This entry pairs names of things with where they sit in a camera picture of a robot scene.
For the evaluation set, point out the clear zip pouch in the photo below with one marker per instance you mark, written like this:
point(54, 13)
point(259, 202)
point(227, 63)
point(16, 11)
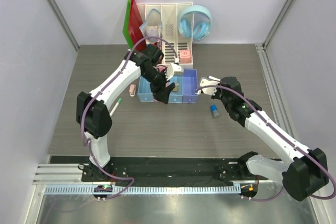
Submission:
point(152, 26)

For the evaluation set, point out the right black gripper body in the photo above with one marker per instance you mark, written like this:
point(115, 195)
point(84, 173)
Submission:
point(219, 96)

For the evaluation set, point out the pink stapler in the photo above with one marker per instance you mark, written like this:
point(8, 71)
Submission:
point(132, 90)

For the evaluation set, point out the white file organizer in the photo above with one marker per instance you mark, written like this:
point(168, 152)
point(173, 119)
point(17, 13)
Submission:
point(166, 14)

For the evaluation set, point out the blue white marker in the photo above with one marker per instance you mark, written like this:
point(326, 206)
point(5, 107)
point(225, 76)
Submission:
point(214, 78)

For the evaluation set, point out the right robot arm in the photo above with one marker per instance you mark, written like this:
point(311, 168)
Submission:
point(301, 171)

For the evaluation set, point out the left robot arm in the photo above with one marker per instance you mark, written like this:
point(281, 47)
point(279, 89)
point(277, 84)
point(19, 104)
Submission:
point(93, 108)

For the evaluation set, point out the beige long eraser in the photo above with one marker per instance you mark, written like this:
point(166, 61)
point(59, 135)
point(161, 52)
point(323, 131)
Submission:
point(175, 89)

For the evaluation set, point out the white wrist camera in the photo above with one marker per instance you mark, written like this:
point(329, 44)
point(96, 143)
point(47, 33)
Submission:
point(207, 86)
point(173, 70)

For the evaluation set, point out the pink drawer bin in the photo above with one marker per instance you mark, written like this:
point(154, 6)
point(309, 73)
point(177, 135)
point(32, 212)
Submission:
point(161, 68)

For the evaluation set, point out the pink cube box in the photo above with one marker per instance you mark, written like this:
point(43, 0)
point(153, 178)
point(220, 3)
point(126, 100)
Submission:
point(185, 56)

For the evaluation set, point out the blue grey glue stick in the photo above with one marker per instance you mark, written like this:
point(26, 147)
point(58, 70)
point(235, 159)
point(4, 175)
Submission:
point(214, 111)

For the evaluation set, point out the purple drawer bin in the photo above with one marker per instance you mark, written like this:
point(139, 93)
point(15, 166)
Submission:
point(190, 85)

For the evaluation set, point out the light blue drawer bin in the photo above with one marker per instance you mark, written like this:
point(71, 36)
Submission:
point(144, 92)

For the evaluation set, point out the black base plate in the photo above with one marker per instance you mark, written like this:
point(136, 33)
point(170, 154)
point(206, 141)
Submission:
point(171, 172)

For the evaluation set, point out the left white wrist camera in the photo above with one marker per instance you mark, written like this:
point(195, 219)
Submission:
point(173, 70)

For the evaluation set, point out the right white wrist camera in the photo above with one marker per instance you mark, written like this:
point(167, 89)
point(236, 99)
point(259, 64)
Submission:
point(207, 86)

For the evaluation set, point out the small tan eraser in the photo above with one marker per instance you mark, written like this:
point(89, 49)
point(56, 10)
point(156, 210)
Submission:
point(177, 85)

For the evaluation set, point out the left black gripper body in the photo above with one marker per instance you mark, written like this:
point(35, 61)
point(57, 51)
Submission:
point(157, 80)

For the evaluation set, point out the light blue headphones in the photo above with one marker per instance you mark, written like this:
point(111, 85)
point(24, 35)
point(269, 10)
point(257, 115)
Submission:
point(194, 22)

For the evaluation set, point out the green white marker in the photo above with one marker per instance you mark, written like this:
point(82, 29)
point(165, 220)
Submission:
point(115, 107)

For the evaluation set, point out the green red folder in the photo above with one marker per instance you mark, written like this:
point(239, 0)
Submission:
point(132, 22)

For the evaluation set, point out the white slotted cable duct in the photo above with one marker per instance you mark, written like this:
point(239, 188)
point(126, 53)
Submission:
point(105, 190)

